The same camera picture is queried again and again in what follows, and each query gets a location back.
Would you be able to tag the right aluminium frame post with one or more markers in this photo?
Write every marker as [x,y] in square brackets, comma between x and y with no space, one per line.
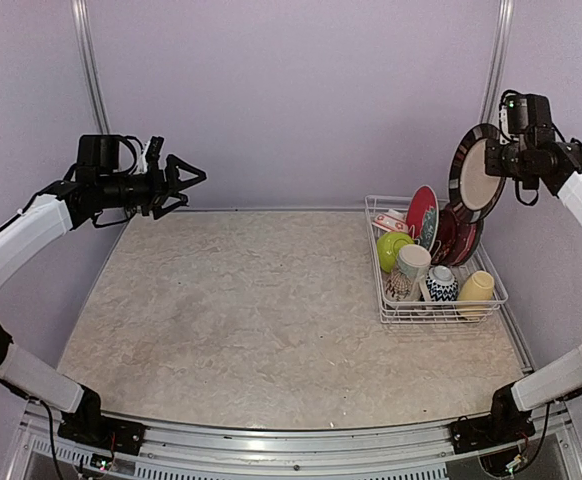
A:
[491,97]

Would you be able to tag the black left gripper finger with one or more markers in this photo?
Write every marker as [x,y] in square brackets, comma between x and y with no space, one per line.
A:
[181,175]
[169,204]

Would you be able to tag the front aluminium rail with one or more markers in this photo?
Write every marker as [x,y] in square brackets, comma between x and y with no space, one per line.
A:
[172,450]

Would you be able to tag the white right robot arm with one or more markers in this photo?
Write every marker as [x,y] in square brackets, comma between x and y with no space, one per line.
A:
[557,163]

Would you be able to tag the pink polka dot plate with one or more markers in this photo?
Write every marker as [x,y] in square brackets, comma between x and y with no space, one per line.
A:
[461,238]

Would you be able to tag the blue white patterned cup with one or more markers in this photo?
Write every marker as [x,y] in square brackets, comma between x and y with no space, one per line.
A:
[439,285]

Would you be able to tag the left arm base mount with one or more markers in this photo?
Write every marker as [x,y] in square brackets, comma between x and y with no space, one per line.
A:
[114,435]

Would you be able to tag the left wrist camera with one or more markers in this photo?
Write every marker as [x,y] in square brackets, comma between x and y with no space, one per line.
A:
[149,157]

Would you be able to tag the aluminium frame post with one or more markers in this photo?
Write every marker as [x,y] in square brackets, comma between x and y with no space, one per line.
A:
[96,75]
[491,97]

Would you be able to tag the left aluminium frame post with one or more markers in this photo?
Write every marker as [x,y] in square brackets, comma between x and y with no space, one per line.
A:
[96,75]

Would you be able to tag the red and teal plate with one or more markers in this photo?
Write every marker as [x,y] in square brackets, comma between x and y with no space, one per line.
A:
[423,217]

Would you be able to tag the pale yellow cup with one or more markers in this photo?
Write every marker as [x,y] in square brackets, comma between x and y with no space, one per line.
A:
[474,295]

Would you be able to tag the black striped rim plate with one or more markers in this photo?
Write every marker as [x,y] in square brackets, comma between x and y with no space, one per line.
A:
[472,193]

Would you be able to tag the light blue flower plate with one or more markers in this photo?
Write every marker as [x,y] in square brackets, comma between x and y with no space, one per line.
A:
[477,231]

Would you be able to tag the white wire dish rack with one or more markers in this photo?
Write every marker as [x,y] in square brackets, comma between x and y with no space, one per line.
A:
[432,312]

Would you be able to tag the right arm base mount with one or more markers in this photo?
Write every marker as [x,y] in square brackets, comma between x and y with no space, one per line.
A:
[483,432]

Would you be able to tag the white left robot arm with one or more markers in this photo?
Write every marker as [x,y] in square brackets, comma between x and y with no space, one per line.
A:
[50,214]

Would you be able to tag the lime green bowl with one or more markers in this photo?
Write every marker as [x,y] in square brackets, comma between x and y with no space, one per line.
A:
[388,246]

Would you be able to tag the white shell pattern mug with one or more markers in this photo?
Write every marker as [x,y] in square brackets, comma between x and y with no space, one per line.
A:
[412,265]

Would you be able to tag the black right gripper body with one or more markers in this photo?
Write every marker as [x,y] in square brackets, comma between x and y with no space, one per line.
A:
[516,163]

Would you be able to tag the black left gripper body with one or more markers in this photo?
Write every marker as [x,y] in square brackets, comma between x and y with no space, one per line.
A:
[145,193]

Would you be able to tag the red white floral bowl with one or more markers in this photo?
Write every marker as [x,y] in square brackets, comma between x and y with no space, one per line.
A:
[391,221]

